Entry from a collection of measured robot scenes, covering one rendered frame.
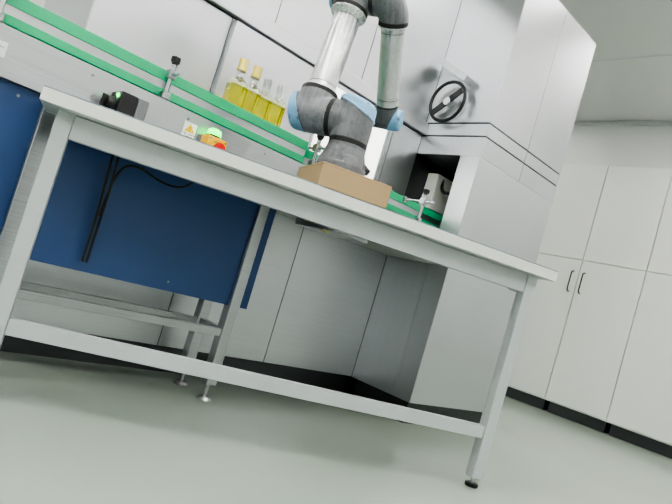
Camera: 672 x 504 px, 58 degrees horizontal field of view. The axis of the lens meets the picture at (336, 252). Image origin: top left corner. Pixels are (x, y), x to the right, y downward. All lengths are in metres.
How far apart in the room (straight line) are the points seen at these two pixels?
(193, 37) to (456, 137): 1.30
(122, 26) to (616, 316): 4.27
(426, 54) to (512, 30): 0.41
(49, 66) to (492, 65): 1.95
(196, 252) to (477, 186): 1.38
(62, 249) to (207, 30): 0.97
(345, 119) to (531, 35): 1.54
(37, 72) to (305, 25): 1.19
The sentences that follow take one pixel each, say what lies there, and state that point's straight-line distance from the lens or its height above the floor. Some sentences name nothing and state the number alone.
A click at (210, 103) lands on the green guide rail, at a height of 0.93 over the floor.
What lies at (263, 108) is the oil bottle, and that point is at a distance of 2.25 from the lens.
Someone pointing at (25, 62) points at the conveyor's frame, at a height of 0.81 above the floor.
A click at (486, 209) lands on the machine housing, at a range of 2.91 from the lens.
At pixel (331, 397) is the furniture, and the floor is 0.18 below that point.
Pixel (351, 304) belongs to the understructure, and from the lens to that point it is 2.88.
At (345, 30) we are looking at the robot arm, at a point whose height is 1.25.
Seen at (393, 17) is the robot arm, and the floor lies 1.34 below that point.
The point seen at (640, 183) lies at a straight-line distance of 5.57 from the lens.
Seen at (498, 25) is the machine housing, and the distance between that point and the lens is 3.13.
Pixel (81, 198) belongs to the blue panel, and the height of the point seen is 0.53.
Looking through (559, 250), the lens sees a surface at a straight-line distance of 5.66.
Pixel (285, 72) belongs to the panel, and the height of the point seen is 1.24.
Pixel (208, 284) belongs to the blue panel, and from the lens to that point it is 2.05.
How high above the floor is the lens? 0.50
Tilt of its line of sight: 3 degrees up
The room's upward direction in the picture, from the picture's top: 17 degrees clockwise
